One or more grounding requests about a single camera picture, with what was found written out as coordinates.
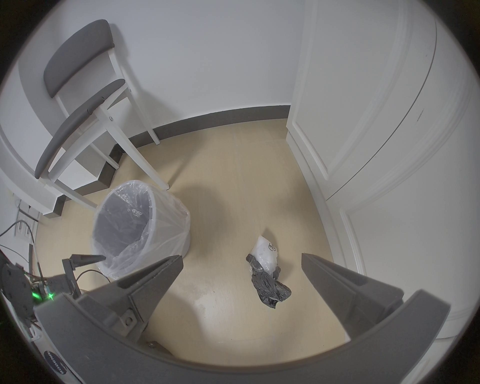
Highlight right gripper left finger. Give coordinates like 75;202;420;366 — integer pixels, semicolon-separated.
77;255;185;342

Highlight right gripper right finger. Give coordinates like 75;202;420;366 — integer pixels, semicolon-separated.
301;253;405;343

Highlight clear plastic bag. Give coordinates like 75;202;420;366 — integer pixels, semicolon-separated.
91;179;191;281

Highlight white trash bin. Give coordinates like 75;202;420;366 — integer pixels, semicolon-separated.
92;180;191;280

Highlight crumpled black plastic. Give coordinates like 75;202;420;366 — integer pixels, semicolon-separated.
245;254;292;309

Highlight white chair dark grey cushions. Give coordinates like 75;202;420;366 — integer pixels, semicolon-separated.
34;19;172;211

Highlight white wardrobe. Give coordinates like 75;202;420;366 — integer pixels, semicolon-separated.
285;0;480;340

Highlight black cable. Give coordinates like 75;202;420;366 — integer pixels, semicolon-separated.
0;220;41;280

